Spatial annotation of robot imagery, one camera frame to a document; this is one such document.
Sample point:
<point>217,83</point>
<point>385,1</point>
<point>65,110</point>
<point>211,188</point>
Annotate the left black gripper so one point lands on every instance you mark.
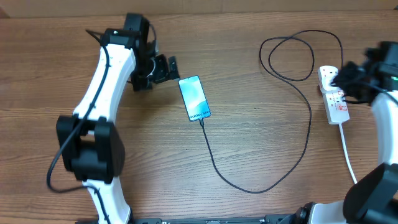
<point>164,73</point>

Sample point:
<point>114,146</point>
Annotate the Samsung Galaxy smartphone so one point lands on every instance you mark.
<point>194,98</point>

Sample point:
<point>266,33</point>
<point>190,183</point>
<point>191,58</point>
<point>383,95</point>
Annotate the white power strip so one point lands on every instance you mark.
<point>335,105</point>

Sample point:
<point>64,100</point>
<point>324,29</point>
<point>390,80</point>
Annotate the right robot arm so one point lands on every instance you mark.
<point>371,200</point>

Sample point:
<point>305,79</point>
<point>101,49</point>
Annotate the white charger plug adapter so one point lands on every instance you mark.
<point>328,85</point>

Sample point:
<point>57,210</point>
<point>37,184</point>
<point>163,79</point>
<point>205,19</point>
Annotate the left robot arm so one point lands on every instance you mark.
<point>90,145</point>

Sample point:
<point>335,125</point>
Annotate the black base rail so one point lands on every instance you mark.
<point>267,219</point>

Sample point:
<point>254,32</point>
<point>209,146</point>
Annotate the cardboard wall panel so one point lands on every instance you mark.
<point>75,8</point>

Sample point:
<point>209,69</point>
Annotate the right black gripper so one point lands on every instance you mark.
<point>340,79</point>

